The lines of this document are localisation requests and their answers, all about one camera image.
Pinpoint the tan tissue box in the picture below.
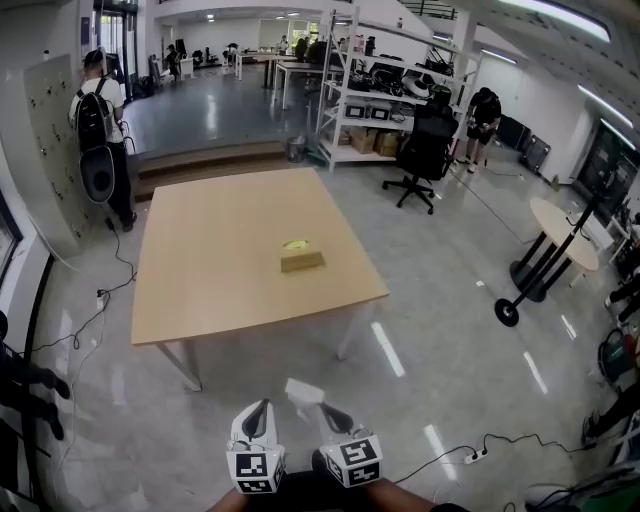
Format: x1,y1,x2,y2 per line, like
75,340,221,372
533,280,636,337
279,238,328,275

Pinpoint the black cable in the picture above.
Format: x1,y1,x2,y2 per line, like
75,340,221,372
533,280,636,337
392,432,599,485
29,217,139,354

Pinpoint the black suitcase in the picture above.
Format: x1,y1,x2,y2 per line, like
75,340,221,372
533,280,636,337
494,113,529,149
518,133,552,175

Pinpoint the round beige table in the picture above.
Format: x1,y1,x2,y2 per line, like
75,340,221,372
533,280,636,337
509,196,600,304

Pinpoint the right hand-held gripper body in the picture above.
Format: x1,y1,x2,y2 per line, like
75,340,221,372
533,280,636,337
318,424,384,489

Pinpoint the black office chair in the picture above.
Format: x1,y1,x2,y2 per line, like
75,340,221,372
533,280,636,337
381,98,460,216

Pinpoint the white table leg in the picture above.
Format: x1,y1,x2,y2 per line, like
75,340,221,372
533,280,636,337
155,339,204,393
335,302,377,361

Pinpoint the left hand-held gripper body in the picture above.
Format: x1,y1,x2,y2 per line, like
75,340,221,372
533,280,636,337
225,398,286,496

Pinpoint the white tissue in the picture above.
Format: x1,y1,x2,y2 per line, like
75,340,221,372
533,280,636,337
284,378,327,420

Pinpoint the white metal shelving rack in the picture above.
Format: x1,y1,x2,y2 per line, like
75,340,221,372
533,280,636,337
315,5,484,174

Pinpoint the oval black and white bag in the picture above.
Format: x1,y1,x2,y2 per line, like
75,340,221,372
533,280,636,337
78,144,117,204

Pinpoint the person's left forearm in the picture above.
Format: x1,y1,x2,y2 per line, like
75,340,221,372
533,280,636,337
205,487,264,512

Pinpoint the person's right forearm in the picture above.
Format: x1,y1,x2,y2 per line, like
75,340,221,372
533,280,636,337
367,482,454,512

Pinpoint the black backpack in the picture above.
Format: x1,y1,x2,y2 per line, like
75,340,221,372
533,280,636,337
74,77,114,152

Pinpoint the person's black clothing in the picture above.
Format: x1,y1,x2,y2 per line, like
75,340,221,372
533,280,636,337
244,448,384,512

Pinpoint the white desk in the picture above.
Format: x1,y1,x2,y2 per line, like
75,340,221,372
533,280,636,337
272,59,329,111

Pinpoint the black stand with round base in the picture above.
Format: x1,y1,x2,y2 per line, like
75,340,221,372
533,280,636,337
493,172,624,328

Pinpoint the cardboard box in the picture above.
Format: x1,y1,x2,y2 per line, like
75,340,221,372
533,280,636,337
374,130,402,158
349,126,380,154

